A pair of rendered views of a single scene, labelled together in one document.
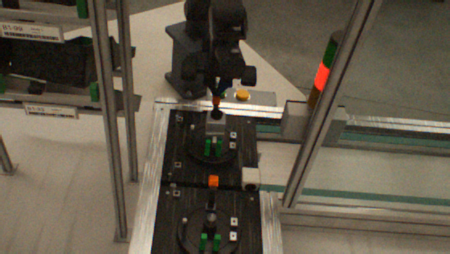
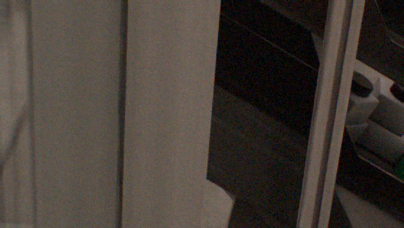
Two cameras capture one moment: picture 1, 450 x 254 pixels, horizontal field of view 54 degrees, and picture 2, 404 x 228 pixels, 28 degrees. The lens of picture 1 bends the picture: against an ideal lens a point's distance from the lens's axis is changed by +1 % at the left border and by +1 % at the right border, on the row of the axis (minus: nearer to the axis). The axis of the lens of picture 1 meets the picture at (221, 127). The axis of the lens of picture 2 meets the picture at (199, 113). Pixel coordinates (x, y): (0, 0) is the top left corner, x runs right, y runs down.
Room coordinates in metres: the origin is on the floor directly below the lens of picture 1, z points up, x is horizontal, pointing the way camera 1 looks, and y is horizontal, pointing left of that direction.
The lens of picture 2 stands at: (0.63, -0.30, 1.60)
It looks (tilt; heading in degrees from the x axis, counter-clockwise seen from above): 27 degrees down; 95
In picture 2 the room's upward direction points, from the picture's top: 4 degrees clockwise
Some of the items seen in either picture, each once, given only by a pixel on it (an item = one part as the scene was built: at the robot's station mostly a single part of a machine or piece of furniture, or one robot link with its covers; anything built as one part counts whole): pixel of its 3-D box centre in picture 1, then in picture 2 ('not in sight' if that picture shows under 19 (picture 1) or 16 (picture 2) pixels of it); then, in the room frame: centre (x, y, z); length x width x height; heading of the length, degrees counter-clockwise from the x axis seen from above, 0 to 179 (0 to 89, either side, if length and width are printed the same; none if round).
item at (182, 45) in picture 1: (195, 59); not in sight; (1.10, 0.12, 0.96); 0.15 x 0.15 x 0.20; 42
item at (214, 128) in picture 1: (215, 125); not in sight; (0.73, 0.02, 1.06); 0.08 x 0.04 x 0.07; 6
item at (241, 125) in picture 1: (211, 148); not in sight; (0.74, 0.02, 0.96); 0.24 x 0.24 x 0.02; 6
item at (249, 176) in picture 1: (250, 179); not in sight; (0.65, -0.09, 0.97); 0.05 x 0.05 x 0.04; 6
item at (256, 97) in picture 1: (240, 103); not in sight; (0.96, -0.05, 0.93); 0.21 x 0.07 x 0.06; 96
